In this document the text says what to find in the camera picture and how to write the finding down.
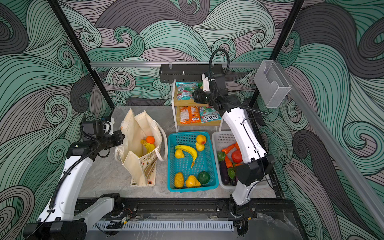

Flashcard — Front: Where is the floral canvas tote bag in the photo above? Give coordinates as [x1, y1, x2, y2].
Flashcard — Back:
[115, 109, 168, 187]

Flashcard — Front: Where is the white plastic basket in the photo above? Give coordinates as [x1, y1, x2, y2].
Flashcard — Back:
[211, 130, 272, 190]

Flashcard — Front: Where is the clear acrylic wall holder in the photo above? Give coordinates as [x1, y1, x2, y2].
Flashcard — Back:
[254, 60, 292, 109]

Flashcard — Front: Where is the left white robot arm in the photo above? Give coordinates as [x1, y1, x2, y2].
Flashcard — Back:
[23, 131, 125, 240]

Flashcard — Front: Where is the small dark eggplant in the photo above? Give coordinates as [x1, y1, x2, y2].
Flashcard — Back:
[229, 177, 237, 186]

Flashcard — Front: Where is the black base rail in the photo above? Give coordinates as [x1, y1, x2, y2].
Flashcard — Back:
[71, 197, 296, 220]

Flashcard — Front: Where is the white wooden two-tier shelf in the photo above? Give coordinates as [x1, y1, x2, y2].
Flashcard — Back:
[171, 80, 224, 133]

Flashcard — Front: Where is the black metal wall tray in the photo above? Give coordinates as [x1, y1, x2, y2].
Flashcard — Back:
[159, 64, 225, 87]

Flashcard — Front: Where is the small yellow pear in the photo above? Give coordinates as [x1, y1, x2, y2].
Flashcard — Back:
[174, 149, 185, 159]

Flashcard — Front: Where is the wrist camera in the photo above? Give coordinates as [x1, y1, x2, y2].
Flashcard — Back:
[202, 72, 227, 92]
[81, 116, 114, 138]

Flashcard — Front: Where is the white slotted cable duct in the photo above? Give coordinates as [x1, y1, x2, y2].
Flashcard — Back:
[90, 220, 235, 232]

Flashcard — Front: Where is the teal plastic basket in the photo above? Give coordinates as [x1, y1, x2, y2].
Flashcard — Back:
[167, 132, 219, 193]

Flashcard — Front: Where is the yellow corn cob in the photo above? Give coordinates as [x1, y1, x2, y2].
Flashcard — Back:
[174, 173, 184, 189]

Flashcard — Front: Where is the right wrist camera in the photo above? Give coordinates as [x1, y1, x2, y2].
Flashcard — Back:
[202, 72, 227, 92]

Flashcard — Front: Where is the yellow banana bunch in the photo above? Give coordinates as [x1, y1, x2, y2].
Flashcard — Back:
[140, 140, 156, 154]

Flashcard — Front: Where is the orange fruit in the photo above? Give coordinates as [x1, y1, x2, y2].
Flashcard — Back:
[146, 136, 156, 145]

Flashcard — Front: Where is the yellow-red mango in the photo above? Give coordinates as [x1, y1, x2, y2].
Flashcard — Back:
[196, 135, 207, 145]

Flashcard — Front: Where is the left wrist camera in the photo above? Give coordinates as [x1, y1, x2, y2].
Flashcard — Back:
[81, 116, 114, 138]

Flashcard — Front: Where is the orange candy bag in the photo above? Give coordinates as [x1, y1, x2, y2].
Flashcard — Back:
[180, 107, 201, 125]

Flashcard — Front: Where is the yellow lemon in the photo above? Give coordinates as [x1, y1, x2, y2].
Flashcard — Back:
[195, 143, 205, 152]

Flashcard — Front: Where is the red tomato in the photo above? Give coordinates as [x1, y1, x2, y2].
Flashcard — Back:
[231, 150, 243, 164]

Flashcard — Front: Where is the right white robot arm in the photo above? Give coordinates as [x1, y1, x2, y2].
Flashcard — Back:
[192, 89, 274, 212]

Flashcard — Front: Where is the blue-red candy bag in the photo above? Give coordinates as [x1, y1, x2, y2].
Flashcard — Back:
[176, 83, 199, 101]

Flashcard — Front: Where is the purple eggplant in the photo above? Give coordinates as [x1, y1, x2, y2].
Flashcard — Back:
[219, 161, 230, 185]

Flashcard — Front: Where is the green avocado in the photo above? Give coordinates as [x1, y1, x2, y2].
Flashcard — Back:
[198, 171, 211, 185]

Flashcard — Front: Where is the single yellow banana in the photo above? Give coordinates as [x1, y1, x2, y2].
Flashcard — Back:
[175, 145, 198, 169]

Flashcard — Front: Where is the green Fox's candy bag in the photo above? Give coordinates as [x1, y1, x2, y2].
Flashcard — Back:
[199, 107, 221, 124]

